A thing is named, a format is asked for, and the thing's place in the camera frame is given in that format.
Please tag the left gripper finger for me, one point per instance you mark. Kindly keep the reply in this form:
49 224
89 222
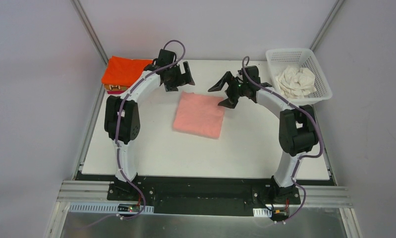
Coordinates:
171 88
186 77

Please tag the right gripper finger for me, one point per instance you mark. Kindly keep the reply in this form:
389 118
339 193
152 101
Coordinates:
229 103
227 78

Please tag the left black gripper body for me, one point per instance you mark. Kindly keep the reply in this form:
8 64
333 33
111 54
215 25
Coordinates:
178 78

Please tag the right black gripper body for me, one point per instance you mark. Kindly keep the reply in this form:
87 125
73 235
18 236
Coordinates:
235 89

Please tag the pink t-shirt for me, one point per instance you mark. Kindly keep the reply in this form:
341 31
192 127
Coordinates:
199 115

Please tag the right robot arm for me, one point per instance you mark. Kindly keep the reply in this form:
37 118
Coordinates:
297 127

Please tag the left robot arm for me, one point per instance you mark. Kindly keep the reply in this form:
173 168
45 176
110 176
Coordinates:
122 119

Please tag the orange folded t-shirt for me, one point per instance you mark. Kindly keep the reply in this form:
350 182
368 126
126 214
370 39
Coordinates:
123 72

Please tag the white crumpled t-shirt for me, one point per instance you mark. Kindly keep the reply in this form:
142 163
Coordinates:
296 82

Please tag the white plastic basket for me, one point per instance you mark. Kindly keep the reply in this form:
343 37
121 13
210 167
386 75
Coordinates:
279 59

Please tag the magenta folded t-shirt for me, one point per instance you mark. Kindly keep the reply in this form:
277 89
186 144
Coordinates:
114 92

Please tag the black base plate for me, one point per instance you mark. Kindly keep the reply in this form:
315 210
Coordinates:
203 196

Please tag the left corner frame post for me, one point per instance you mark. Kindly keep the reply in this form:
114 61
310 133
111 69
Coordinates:
82 14

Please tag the corner frame post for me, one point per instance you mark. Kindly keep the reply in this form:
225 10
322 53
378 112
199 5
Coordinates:
326 24
82 14

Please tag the right white cable duct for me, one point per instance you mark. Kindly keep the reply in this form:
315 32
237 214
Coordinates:
262 212

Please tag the white cable duct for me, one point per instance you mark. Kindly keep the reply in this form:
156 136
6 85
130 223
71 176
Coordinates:
105 208
262 212

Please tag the right corner frame post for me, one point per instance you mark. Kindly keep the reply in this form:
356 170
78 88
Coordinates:
326 24

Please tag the aluminium rail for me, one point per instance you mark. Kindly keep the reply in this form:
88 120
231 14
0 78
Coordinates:
97 191

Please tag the left white cable duct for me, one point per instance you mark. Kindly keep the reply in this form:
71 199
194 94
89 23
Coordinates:
105 208

